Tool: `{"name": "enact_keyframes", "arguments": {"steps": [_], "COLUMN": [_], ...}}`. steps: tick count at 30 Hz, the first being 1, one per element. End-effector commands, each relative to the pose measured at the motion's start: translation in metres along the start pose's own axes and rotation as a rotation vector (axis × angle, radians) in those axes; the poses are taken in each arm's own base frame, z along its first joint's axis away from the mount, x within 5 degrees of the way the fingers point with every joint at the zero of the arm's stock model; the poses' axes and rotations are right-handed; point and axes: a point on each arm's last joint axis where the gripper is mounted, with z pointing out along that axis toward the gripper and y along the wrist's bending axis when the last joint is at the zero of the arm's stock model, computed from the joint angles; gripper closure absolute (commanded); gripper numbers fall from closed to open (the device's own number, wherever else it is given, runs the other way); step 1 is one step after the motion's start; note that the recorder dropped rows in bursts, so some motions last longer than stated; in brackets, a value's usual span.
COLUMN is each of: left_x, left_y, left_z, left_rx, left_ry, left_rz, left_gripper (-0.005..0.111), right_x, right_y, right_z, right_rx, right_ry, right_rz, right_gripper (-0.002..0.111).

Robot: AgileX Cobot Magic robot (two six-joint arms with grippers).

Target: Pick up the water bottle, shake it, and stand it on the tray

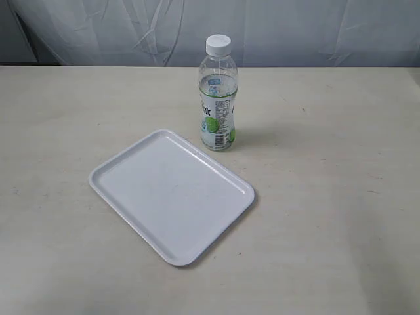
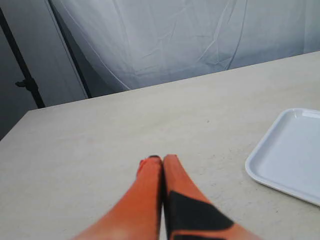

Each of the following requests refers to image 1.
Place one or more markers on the white rectangular plastic tray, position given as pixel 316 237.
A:
pixel 174 196

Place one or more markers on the clear plastic bottle white cap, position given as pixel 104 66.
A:
pixel 218 86

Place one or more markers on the white backdrop cloth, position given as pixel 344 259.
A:
pixel 173 33

